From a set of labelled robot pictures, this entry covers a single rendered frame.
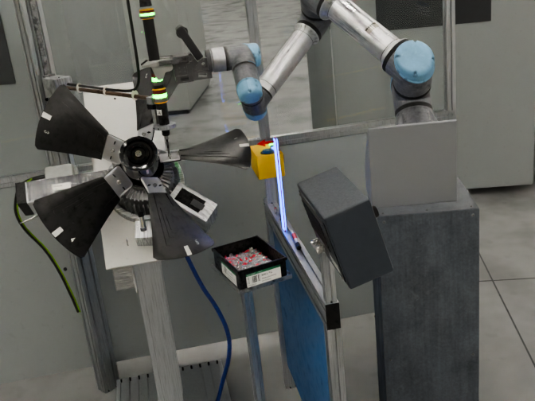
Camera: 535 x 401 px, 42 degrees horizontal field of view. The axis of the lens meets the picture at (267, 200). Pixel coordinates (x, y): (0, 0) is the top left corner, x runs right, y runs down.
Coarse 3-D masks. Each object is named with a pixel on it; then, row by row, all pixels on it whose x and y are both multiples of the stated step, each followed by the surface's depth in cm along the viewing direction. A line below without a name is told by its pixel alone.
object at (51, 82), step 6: (48, 78) 260; (54, 78) 258; (60, 78) 257; (66, 78) 258; (48, 84) 259; (54, 84) 256; (60, 84) 257; (66, 84) 259; (48, 90) 260; (54, 90) 257; (48, 96) 262
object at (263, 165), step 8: (256, 152) 260; (272, 152) 257; (280, 152) 256; (256, 160) 255; (264, 160) 255; (272, 160) 256; (280, 160) 256; (256, 168) 258; (264, 168) 256; (272, 168) 257; (280, 168) 257; (264, 176) 257; (272, 176) 258
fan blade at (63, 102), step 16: (64, 96) 224; (48, 112) 226; (64, 112) 224; (80, 112) 223; (48, 128) 227; (64, 128) 225; (80, 128) 224; (96, 128) 223; (48, 144) 228; (64, 144) 227; (80, 144) 226; (96, 144) 225
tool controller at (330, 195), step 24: (336, 168) 175; (312, 192) 167; (336, 192) 162; (360, 192) 157; (312, 216) 167; (336, 216) 152; (360, 216) 153; (312, 240) 177; (336, 240) 154; (360, 240) 155; (336, 264) 161; (360, 264) 157; (384, 264) 158
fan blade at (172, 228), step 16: (160, 208) 216; (176, 208) 222; (160, 224) 213; (176, 224) 217; (192, 224) 222; (160, 240) 210; (176, 240) 213; (192, 240) 217; (208, 240) 221; (160, 256) 208; (176, 256) 211
